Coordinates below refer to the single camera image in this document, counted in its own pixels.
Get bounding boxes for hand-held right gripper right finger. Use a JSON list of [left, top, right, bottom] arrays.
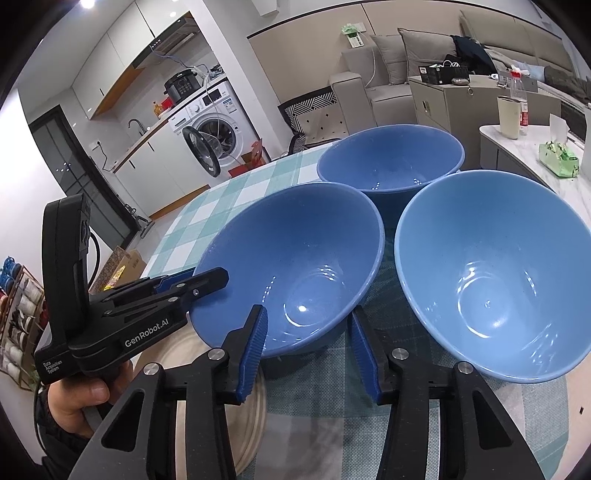
[[348, 308, 548, 480]]

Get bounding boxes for patterned gift box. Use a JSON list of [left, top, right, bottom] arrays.
[[90, 247, 130, 292]]

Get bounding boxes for black white patterned cushion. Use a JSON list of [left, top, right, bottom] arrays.
[[277, 90, 347, 153]]

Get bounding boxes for red cardboard box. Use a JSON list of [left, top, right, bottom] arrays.
[[228, 138, 271, 178]]

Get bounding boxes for grey sofa cushion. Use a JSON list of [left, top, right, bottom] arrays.
[[398, 28, 469, 86], [372, 32, 409, 86]]

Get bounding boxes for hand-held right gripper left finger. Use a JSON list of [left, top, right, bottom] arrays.
[[67, 305, 269, 480]]

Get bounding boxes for green white wall fixture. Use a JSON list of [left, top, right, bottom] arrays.
[[339, 23, 368, 47]]

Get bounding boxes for beige ridged plate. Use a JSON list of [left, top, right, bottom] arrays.
[[157, 323, 269, 478]]

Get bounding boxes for black box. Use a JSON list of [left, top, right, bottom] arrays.
[[418, 65, 469, 86]]

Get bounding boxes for grey side cabinet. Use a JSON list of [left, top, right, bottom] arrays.
[[409, 74, 561, 139]]

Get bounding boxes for teal checked tablecloth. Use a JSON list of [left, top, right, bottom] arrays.
[[139, 148, 568, 480]]

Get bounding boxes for white kitchen counter cabinet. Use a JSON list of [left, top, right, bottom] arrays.
[[111, 115, 208, 217]]

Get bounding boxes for range hood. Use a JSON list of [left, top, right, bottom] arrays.
[[150, 30, 201, 54]]

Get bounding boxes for black pressure cooker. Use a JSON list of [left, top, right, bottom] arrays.
[[164, 69, 201, 104]]

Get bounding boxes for blue bowl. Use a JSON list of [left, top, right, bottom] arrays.
[[394, 170, 591, 384], [189, 182, 386, 358], [317, 124, 465, 217]]

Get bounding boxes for white wall cabinets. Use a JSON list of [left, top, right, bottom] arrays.
[[71, 0, 195, 121]]

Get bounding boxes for white marble coffee table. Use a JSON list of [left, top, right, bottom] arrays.
[[478, 122, 591, 236]]

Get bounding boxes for beige cup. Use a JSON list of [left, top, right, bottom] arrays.
[[496, 95, 523, 139]]

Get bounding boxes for person's left hand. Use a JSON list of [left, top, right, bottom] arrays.
[[45, 359, 139, 439]]

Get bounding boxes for grey green blanket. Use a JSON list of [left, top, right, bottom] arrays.
[[545, 65, 591, 99]]

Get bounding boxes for grey sofa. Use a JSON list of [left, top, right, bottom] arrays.
[[330, 9, 591, 139]]

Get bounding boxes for beige diamond pattern floor mat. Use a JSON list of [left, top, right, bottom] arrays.
[[295, 111, 352, 148]]

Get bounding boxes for dark jacket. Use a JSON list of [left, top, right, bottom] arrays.
[[450, 34, 497, 77]]

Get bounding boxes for green tissue pack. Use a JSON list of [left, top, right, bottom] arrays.
[[538, 115, 580, 178]]

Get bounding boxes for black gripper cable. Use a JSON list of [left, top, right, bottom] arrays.
[[85, 231, 102, 287]]

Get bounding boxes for white washing machine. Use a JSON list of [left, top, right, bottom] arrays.
[[167, 78, 259, 178]]

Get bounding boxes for person's left forearm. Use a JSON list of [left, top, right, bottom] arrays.
[[28, 406, 98, 480]]

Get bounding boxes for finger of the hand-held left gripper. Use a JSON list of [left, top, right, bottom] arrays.
[[99, 274, 192, 303], [108, 268, 230, 319]]

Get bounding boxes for dark glass door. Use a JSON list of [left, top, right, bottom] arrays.
[[28, 105, 148, 232]]

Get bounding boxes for clear plastic bottle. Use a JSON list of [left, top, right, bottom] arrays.
[[508, 69, 531, 137]]

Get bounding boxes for metal shoe rack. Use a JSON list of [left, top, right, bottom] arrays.
[[0, 256, 47, 388]]

